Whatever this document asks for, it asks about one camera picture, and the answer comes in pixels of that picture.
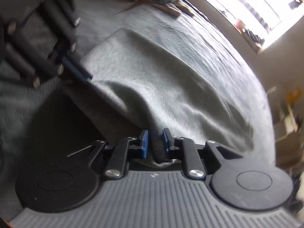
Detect white desk with drawers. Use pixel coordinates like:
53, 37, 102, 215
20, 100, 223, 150
266, 86, 303, 169

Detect beige checked garment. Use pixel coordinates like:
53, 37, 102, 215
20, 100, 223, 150
151, 0, 194, 18

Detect pink bowl on sill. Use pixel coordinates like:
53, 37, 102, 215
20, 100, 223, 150
235, 20, 246, 33

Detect dark clothes on sill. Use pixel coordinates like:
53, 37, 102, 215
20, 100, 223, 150
245, 29, 265, 47

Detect grey bed sheet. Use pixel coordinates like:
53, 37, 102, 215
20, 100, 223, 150
1, 0, 276, 220

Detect yellow box on desk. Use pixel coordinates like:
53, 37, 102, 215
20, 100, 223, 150
286, 87, 302, 105

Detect grey sweatshirt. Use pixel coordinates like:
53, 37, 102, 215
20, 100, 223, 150
59, 27, 255, 169

